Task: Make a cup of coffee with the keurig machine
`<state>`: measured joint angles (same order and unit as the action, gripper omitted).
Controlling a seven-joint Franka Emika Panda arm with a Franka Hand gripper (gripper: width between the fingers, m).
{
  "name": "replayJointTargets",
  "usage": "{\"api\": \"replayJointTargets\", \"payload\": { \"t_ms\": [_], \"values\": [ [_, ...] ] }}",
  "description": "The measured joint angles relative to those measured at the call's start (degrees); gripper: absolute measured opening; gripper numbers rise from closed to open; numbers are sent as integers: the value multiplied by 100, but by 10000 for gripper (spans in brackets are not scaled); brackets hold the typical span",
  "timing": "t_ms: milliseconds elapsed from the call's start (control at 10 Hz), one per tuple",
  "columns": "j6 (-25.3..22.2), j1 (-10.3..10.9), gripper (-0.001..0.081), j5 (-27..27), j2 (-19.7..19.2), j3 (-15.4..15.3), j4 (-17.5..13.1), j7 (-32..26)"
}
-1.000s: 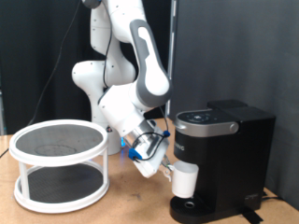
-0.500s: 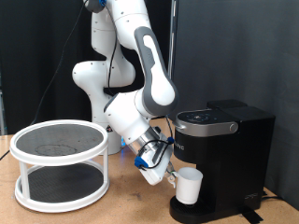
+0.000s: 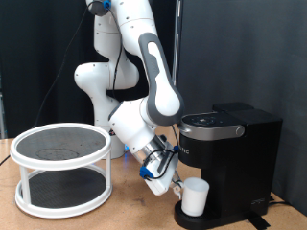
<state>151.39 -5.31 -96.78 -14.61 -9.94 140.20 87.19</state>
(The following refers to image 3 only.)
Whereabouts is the black Keurig power cable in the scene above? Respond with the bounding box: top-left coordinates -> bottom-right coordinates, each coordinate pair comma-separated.
268,195 -> 294,207

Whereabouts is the black tape strip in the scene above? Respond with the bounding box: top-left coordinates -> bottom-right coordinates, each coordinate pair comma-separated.
245,210 -> 272,230

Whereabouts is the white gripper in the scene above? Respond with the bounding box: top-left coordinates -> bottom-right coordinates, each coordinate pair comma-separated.
142,150 -> 185,196

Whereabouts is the white mug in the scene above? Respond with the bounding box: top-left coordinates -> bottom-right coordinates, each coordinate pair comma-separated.
172,176 -> 211,218

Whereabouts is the black robot camera cable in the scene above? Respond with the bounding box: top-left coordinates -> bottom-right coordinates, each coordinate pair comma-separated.
0,0 -> 180,180

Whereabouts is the grey metal post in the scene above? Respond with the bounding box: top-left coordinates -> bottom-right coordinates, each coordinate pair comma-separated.
0,75 -> 7,140

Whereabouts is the white two-tier turntable stand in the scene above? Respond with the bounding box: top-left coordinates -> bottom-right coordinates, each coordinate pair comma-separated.
9,122 -> 114,219

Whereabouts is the blue cable clip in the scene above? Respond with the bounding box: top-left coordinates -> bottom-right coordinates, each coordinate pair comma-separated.
139,166 -> 154,180

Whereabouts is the black backdrop curtain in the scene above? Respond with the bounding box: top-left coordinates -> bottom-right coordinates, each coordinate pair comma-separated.
0,0 -> 177,139

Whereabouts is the black Keurig coffee machine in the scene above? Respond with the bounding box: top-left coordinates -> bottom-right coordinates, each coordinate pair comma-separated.
173,101 -> 284,230

